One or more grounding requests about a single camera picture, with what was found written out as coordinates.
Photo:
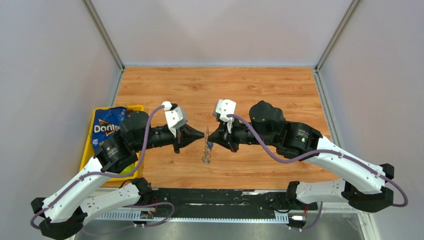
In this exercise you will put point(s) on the green apple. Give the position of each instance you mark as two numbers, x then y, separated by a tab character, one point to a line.
128	169

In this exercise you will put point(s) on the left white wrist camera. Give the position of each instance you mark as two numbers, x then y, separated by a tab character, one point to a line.
176	117

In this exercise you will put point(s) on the blue Doritos chip bag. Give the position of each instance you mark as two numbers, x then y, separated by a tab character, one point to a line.
106	122

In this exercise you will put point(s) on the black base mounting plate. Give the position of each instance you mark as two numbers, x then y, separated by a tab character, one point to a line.
208	203

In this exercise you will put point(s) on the white slotted cable duct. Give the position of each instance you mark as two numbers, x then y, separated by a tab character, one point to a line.
139	215

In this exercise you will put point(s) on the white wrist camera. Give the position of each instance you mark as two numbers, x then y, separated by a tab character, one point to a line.
176	117
222	110

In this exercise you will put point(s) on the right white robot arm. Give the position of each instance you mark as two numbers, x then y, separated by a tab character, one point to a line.
360	184

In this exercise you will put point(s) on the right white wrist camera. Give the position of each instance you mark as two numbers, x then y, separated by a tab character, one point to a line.
222	110

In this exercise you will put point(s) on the blue headed key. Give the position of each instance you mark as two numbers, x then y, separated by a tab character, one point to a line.
209	145

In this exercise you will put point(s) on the silver metal keyring holder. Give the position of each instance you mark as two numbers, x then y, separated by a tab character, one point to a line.
207	153

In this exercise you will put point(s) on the yellow plastic bin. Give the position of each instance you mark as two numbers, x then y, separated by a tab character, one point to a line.
88	148

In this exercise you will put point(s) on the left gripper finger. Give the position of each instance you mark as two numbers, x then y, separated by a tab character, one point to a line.
189	139
192	131

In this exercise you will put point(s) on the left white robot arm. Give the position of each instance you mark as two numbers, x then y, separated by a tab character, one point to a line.
65	212

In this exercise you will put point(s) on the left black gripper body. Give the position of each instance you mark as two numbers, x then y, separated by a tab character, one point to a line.
159	137

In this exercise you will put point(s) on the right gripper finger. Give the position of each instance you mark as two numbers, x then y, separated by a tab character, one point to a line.
220	132
218	140

